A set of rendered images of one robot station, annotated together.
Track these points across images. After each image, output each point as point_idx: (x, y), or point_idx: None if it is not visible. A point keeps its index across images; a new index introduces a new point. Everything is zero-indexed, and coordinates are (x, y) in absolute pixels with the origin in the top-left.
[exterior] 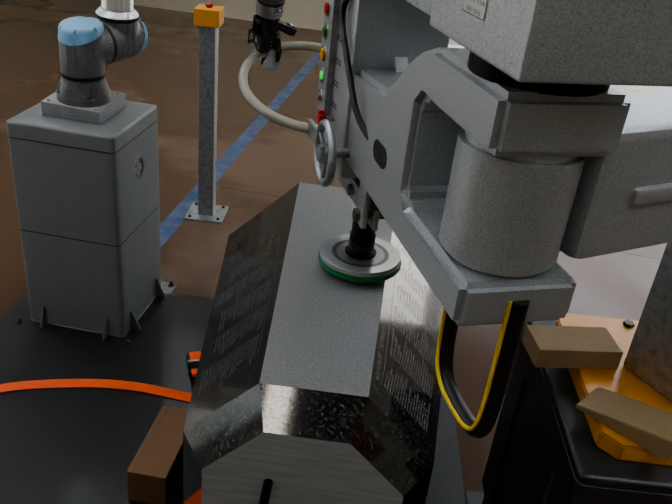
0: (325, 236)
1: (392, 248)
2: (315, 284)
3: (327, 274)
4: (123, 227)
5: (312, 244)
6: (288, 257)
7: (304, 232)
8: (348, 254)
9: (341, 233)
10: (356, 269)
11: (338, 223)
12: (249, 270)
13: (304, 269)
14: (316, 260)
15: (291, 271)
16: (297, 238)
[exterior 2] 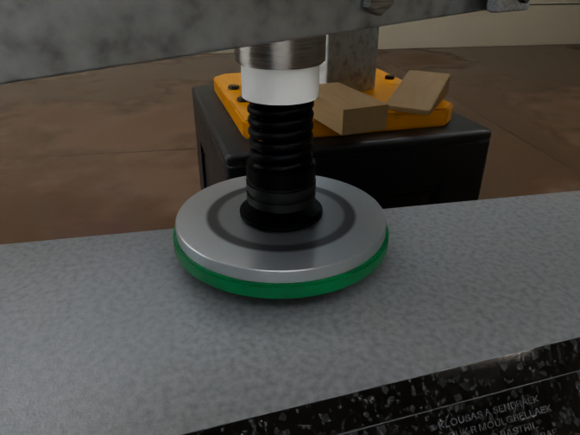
0: (126, 341)
1: (225, 184)
2: (423, 293)
3: (356, 286)
4: None
5: (200, 355)
6: (330, 385)
7: (110, 400)
8: (317, 218)
9: (91, 314)
10: (367, 204)
11: (10, 336)
12: None
13: (370, 330)
14: (299, 321)
15: (407, 351)
16: (172, 405)
